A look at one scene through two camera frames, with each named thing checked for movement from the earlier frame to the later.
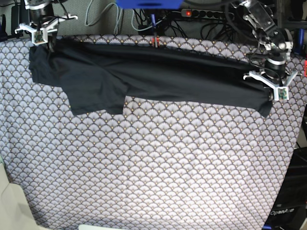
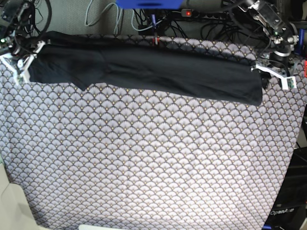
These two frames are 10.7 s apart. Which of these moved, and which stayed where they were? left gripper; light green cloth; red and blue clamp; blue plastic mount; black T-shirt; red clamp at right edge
Moved: black T-shirt; left gripper
Stayed: red and blue clamp; light green cloth; blue plastic mount; red clamp at right edge
